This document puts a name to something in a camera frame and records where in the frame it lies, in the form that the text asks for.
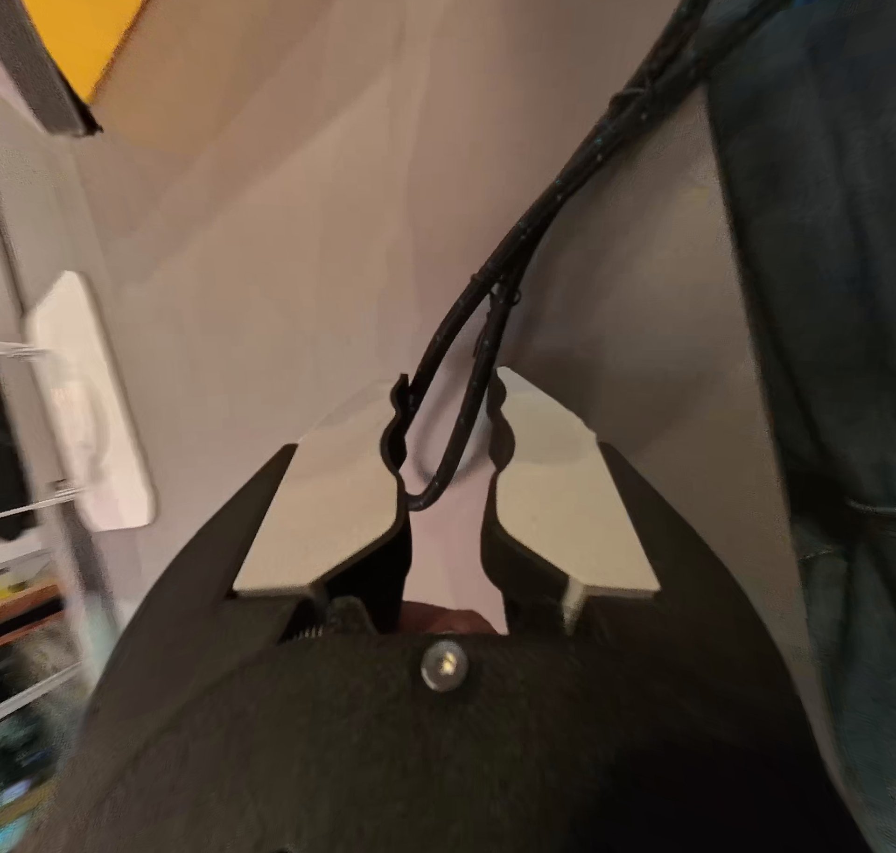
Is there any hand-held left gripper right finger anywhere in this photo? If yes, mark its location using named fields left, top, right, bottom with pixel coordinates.
left=483, top=366, right=662, bottom=627

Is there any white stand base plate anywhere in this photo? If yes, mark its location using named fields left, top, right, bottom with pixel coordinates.
left=0, top=271, right=159, bottom=535

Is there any black braided hdmi cable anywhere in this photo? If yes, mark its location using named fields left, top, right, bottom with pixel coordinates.
left=397, top=0, right=855, bottom=507

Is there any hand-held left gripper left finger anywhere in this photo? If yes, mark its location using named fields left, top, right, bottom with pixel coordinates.
left=231, top=373, right=414, bottom=602

